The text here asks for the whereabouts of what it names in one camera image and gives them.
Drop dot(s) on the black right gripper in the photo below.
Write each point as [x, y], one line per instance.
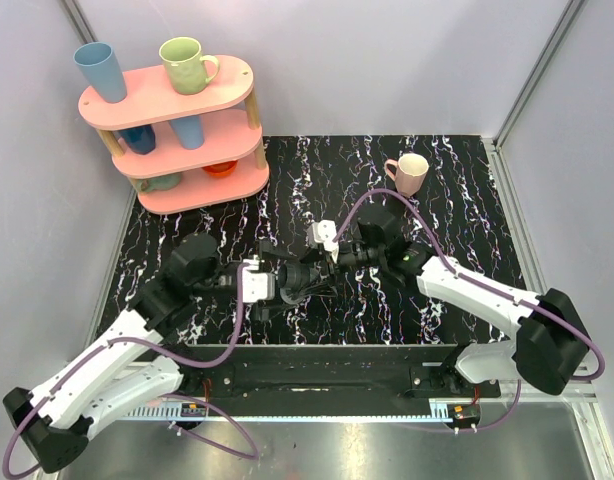
[315, 255]

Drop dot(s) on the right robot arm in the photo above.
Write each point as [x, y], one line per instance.
[546, 339]

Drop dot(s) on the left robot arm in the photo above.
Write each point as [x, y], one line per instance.
[128, 365]

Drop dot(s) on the orange plastic bowl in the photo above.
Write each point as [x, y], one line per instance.
[221, 170]

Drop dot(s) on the pink ceramic mug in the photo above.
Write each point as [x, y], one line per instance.
[408, 173]

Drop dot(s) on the teal ceramic mug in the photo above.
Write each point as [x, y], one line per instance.
[158, 183]

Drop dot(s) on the pink three-tier shelf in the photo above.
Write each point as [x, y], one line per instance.
[183, 152]

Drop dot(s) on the light blue cup middle shelf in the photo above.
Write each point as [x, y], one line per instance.
[189, 131]

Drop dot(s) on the dark blue mug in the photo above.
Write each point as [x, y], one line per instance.
[140, 140]

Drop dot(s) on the green ceramic mug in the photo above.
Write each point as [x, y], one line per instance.
[188, 69]

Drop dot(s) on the light blue tall cup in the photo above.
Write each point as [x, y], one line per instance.
[98, 63]

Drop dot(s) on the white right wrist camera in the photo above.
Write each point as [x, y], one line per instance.
[323, 233]

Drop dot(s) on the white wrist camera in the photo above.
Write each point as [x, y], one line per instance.
[257, 285]
[323, 233]

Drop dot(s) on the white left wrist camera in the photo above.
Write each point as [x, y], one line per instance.
[257, 285]

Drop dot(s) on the aluminium frame rail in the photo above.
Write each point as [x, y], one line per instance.
[345, 405]

